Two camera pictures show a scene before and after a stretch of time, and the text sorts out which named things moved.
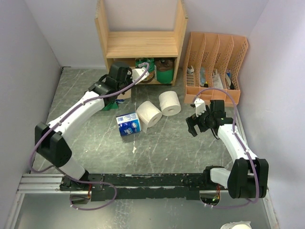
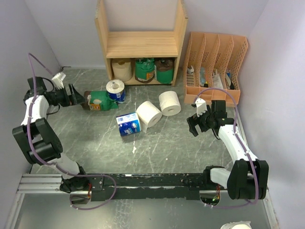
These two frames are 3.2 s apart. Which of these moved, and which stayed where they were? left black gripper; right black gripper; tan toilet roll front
Moved: tan toilet roll front; left black gripper
Stayed: right black gripper
